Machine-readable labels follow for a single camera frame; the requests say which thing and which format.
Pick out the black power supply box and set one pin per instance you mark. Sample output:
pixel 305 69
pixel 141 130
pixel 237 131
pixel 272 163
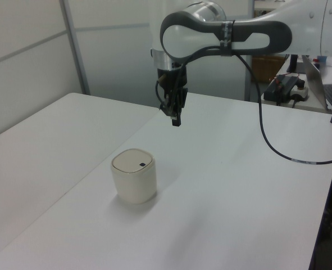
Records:
pixel 275 90

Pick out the grey partition post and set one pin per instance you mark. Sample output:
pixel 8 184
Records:
pixel 247 90

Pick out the yellow cardboard box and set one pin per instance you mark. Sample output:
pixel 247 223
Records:
pixel 267 69

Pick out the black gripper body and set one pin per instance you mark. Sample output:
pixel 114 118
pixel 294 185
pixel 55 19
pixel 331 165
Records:
pixel 171 80

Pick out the black monitor stand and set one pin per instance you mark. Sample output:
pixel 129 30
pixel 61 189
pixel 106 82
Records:
pixel 293 64

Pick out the small white trash can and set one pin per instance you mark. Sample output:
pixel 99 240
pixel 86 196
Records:
pixel 134 185

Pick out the cream trash can lid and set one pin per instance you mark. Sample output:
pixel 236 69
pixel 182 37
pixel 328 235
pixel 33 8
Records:
pixel 129 161

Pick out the grey emergency stop button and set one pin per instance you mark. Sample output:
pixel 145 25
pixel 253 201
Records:
pixel 300 94

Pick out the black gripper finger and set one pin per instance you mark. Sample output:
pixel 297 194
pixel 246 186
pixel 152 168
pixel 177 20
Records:
pixel 174 112
pixel 183 98

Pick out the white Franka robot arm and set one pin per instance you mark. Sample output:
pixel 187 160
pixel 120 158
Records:
pixel 182 36

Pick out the silver laptop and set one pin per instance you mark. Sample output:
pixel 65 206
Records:
pixel 314 81

